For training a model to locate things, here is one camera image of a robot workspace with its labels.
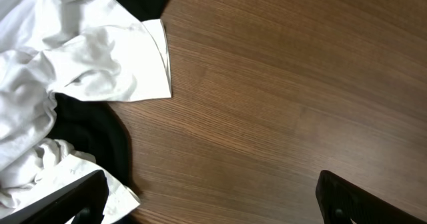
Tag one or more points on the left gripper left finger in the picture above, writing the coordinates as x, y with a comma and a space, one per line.
81, 201

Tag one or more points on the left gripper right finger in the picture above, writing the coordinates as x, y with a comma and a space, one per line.
340, 201

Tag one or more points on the black garment left pile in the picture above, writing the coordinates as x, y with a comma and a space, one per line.
93, 127

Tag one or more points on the white shirt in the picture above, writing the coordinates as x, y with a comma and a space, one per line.
91, 50

